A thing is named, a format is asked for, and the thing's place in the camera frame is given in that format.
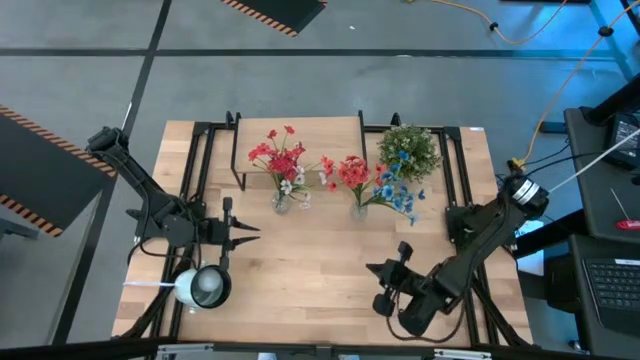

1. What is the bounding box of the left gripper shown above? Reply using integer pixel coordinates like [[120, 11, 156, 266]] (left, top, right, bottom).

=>
[[199, 196, 262, 274]]

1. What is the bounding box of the black office desk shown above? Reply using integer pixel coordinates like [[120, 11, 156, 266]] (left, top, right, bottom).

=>
[[563, 74, 640, 244], [544, 233, 640, 354]]

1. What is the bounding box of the silver metal bracket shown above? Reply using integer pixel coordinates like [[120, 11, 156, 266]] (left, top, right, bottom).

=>
[[157, 342, 216, 357], [432, 348, 494, 360]]

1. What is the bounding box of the white lamp cable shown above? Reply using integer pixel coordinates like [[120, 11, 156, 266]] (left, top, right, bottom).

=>
[[123, 279, 177, 290]]

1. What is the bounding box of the black crossbar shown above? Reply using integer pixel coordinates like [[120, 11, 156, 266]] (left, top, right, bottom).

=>
[[0, 337, 640, 360]]

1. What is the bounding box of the black metal rig frame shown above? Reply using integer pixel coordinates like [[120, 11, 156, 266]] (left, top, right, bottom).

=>
[[112, 109, 534, 351]]

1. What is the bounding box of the green potted plant black pot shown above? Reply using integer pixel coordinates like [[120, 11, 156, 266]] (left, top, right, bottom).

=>
[[377, 123, 444, 184]]

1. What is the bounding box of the white artificial flower bunch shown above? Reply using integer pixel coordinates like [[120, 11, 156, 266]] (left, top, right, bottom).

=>
[[277, 162, 329, 211]]

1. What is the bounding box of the blue artificial flower bunch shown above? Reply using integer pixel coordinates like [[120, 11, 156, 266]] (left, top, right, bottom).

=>
[[372, 148, 426, 227]]

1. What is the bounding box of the white spotlight lamp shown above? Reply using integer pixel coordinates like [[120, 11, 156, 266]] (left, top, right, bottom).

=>
[[173, 264, 233, 311]]

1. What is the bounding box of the black mat with striped edge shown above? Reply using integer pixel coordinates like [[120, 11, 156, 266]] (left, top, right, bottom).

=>
[[219, 0, 329, 39], [0, 103, 117, 239]]

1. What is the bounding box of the flared narrow-neck glass vase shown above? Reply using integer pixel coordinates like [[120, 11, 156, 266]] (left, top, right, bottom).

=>
[[348, 201, 370, 223]]

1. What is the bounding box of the deep red artificial flower bunch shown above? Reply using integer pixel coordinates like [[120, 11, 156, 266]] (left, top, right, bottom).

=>
[[247, 124, 309, 201]]

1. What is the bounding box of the ribbed glass jar vase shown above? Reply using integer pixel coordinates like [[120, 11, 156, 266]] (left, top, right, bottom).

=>
[[271, 191, 293, 216]]

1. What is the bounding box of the red-handled tool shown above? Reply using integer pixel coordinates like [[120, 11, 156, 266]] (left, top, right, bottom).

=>
[[609, 187, 640, 232]]

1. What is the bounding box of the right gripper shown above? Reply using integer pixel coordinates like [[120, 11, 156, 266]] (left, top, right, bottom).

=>
[[365, 241, 437, 314]]

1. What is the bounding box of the black keyboard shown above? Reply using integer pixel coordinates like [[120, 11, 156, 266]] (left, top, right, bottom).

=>
[[582, 257, 640, 314]]

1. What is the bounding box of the orange-red artificial flower bunch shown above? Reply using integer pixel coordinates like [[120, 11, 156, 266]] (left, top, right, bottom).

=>
[[319, 153, 386, 214]]

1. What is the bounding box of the black electronic device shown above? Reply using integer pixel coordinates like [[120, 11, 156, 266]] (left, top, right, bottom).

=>
[[603, 112, 640, 171]]

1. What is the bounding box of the yellow cable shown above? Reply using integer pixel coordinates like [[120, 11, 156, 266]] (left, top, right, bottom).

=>
[[514, 0, 640, 169], [404, 0, 570, 46]]

